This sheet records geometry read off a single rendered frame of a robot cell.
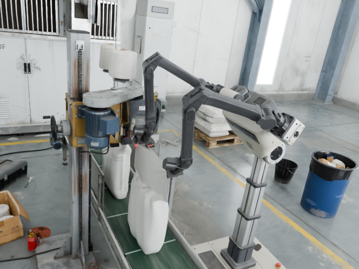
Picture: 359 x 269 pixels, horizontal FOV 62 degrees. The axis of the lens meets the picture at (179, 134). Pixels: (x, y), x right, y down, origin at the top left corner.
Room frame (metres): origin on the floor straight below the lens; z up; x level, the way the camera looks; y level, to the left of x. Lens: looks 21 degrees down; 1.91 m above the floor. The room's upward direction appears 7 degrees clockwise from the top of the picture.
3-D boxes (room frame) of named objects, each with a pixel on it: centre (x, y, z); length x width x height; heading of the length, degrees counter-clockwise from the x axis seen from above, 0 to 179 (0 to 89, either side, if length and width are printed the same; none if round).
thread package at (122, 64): (1.83, 0.39, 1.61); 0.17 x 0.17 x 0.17
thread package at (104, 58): (2.05, 0.53, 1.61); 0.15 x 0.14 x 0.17; 32
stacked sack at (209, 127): (4.79, -0.64, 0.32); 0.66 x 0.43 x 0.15; 124
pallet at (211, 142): (5.12, -0.77, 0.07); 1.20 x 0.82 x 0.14; 124
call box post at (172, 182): (2.09, 0.01, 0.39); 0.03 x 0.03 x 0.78; 32
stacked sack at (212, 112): (4.78, -0.65, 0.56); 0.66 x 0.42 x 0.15; 122
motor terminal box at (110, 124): (1.69, 0.43, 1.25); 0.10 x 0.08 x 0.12; 147
